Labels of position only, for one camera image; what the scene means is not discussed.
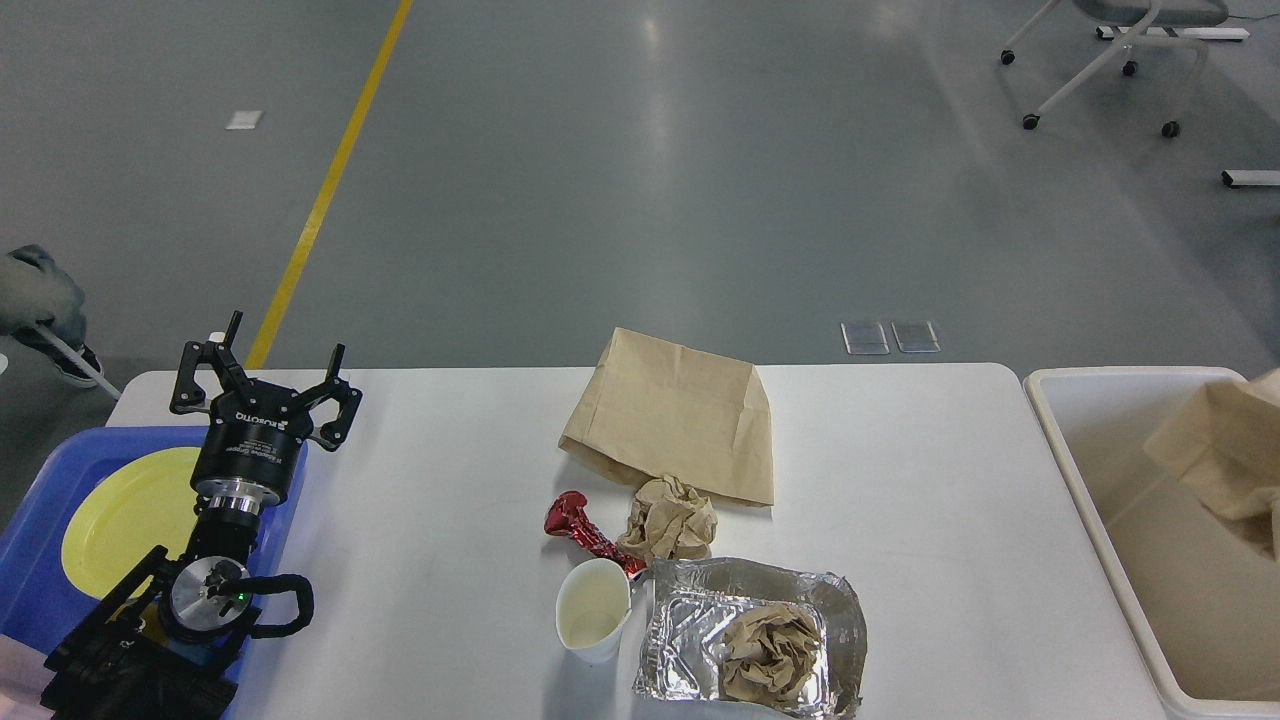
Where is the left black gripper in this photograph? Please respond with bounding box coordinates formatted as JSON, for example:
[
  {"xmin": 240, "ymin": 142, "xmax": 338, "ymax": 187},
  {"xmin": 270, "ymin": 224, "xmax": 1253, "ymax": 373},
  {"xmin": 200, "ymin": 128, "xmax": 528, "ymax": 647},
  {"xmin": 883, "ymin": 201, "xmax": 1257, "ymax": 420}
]
[{"xmin": 168, "ymin": 311, "xmax": 364, "ymax": 516}]

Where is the yellow plastic plate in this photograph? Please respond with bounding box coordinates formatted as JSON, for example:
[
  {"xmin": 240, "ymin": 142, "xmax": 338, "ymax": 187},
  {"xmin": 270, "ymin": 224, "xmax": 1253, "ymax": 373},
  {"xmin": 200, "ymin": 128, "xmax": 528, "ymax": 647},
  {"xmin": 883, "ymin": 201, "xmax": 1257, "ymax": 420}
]
[{"xmin": 61, "ymin": 447, "xmax": 198, "ymax": 600}]

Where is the large brown paper bag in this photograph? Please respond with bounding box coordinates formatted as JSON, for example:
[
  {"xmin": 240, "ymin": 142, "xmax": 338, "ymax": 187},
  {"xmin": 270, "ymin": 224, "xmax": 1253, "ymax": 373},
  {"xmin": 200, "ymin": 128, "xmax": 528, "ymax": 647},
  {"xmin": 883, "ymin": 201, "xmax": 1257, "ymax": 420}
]
[{"xmin": 558, "ymin": 327, "xmax": 774, "ymax": 507}]

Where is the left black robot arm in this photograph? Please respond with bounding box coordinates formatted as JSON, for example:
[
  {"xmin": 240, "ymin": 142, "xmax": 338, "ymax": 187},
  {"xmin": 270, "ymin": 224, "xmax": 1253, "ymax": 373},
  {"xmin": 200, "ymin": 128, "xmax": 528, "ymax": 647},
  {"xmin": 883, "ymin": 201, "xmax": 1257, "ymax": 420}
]
[{"xmin": 40, "ymin": 313, "xmax": 362, "ymax": 719}]

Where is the black white sneaker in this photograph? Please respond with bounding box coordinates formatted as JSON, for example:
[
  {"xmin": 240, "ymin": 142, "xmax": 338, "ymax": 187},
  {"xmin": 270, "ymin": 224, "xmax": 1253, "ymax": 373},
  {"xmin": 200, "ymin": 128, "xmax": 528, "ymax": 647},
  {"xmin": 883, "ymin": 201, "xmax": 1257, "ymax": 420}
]
[{"xmin": 44, "ymin": 345, "xmax": 102, "ymax": 389}]

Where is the person leg in jeans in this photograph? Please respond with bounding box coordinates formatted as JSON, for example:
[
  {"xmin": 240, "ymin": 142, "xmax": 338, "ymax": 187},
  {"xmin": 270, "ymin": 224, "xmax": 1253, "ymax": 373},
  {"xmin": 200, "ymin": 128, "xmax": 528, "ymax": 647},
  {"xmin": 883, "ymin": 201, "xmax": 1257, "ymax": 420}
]
[{"xmin": 1, "ymin": 245, "xmax": 87, "ymax": 348}]

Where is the red foil wrapper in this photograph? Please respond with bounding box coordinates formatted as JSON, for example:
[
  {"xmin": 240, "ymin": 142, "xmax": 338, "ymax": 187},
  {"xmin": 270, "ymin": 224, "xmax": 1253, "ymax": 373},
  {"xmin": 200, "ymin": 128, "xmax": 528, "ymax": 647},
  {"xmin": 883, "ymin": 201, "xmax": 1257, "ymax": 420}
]
[{"xmin": 543, "ymin": 489, "xmax": 648, "ymax": 580}]

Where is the white paper cup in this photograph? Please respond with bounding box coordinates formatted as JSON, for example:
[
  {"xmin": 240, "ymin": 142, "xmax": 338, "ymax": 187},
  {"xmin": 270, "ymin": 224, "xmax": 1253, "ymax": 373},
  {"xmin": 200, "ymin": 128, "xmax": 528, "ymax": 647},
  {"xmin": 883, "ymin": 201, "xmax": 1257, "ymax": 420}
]
[{"xmin": 556, "ymin": 559, "xmax": 632, "ymax": 665}]

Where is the crumpled brown paper ball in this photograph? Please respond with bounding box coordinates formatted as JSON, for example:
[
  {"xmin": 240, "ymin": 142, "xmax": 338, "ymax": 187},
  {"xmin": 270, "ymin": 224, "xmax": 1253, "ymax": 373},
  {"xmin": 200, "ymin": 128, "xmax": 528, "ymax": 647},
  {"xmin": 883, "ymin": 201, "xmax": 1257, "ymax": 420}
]
[{"xmin": 616, "ymin": 475, "xmax": 718, "ymax": 562}]

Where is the aluminium foil tray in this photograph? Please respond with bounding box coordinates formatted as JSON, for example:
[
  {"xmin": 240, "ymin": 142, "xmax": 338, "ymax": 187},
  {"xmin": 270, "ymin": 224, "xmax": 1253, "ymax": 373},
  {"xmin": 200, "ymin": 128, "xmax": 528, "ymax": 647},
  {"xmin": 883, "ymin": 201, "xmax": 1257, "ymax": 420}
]
[{"xmin": 634, "ymin": 557, "xmax": 867, "ymax": 719}]

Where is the crumpled paper in tray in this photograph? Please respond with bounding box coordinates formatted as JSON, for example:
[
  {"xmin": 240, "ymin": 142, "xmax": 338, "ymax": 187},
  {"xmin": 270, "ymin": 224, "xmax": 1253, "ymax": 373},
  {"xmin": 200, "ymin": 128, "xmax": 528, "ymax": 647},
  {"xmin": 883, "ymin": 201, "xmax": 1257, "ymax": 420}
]
[{"xmin": 719, "ymin": 603, "xmax": 820, "ymax": 708}]

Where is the left floor outlet plate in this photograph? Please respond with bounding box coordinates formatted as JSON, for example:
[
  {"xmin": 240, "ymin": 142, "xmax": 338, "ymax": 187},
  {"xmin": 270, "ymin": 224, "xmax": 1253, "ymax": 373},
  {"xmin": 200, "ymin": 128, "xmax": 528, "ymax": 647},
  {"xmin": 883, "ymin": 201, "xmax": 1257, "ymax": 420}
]
[{"xmin": 840, "ymin": 322, "xmax": 891, "ymax": 356}]

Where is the floor outlet plate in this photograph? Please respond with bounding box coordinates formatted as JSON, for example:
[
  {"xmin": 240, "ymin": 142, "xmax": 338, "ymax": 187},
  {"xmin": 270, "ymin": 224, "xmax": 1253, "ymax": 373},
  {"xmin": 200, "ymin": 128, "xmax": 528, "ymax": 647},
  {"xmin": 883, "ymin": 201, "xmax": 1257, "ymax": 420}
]
[
  {"xmin": 890, "ymin": 320, "xmax": 941, "ymax": 354},
  {"xmin": 840, "ymin": 322, "xmax": 891, "ymax": 356}
]

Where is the right floor outlet plate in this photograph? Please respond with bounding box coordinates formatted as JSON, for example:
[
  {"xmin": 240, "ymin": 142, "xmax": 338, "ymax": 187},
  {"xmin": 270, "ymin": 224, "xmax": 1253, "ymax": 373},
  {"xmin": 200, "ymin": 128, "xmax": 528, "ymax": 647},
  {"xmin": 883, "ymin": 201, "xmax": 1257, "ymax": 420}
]
[{"xmin": 890, "ymin": 320, "xmax": 941, "ymax": 354}]

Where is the office chair with castors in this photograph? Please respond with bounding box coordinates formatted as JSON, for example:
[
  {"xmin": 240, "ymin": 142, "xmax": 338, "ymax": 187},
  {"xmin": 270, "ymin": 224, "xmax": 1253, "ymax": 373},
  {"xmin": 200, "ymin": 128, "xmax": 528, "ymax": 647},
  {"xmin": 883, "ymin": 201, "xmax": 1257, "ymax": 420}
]
[{"xmin": 1021, "ymin": 1, "xmax": 1230, "ymax": 138}]

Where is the white plastic bin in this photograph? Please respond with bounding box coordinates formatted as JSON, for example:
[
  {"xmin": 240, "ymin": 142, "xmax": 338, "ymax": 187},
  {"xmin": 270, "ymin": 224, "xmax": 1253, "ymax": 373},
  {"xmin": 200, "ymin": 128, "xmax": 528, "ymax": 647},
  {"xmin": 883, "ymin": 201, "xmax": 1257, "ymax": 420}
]
[{"xmin": 1024, "ymin": 366, "xmax": 1279, "ymax": 719}]

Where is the white bar on floor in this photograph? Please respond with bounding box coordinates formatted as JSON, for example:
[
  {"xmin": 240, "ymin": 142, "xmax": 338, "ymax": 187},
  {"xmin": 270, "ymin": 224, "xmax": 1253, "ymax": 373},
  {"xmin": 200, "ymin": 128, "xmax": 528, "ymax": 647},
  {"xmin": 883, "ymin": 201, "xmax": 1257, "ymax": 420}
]
[{"xmin": 1220, "ymin": 169, "xmax": 1280, "ymax": 190}]

